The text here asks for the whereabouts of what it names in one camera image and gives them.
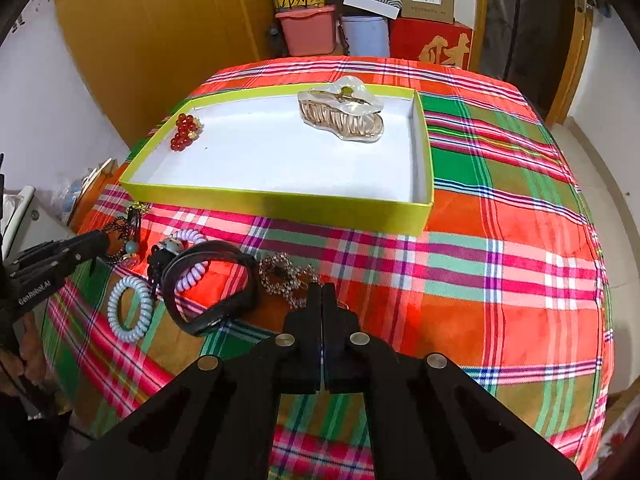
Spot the wooden wardrobe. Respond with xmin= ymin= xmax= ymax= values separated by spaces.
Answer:
xmin=50 ymin=0 xmax=263 ymax=148

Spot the yellow-green cardboard box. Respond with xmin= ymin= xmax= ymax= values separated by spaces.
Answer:
xmin=119 ymin=84 xmax=435 ymax=237

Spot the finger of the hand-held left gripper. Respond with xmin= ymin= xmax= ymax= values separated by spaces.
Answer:
xmin=7 ymin=252 xmax=98 ymax=282
xmin=22 ymin=230 xmax=111 ymax=266

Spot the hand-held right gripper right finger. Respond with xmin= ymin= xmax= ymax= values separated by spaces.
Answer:
xmin=325 ymin=284 xmax=583 ymax=480

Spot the rhinestone hair ornament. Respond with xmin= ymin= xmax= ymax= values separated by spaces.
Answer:
xmin=258 ymin=253 xmax=318 ymax=308

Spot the pearly beige hair claw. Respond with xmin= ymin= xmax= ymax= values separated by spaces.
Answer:
xmin=297 ymin=75 xmax=385 ymax=142

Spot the light blue spiral hair tie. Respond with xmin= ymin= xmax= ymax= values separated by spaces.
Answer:
xmin=107 ymin=276 xmax=153 ymax=344

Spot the black beaded bracelet turquoise bead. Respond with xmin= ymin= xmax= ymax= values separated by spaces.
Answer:
xmin=102 ymin=205 xmax=143 ymax=267

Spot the dark door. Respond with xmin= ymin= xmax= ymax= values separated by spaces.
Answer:
xmin=482 ymin=0 xmax=573 ymax=108

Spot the pink plastic bin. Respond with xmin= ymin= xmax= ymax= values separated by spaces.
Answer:
xmin=275 ymin=4 xmax=337 ymax=57

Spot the pale blue bucket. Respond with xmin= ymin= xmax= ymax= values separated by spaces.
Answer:
xmin=340 ymin=15 xmax=391 ymax=58

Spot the red green plaid tablecloth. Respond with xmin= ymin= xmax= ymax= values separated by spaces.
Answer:
xmin=42 ymin=55 xmax=613 ymax=480

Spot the red bead bracelet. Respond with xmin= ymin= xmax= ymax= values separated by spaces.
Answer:
xmin=170 ymin=113 xmax=202 ymax=152

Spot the person's left hand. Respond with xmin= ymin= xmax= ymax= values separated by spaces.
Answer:
xmin=0 ymin=317 xmax=48 ymax=398

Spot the red box gold print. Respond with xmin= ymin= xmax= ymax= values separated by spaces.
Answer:
xmin=390 ymin=17 xmax=473 ymax=70

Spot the black strap bracelet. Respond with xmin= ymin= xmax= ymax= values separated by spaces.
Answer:
xmin=161 ymin=241 xmax=260 ymax=337

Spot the small black hair clip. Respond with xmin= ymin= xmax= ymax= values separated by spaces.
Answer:
xmin=147 ymin=239 xmax=186 ymax=286

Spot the white striped-edge box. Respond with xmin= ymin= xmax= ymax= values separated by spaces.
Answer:
xmin=343 ymin=0 xmax=403 ymax=20

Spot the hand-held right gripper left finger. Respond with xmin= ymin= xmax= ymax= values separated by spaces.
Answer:
xmin=57 ymin=284 xmax=325 ymax=480

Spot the purple spiral hair tie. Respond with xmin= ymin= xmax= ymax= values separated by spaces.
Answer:
xmin=167 ymin=229 xmax=208 ymax=295

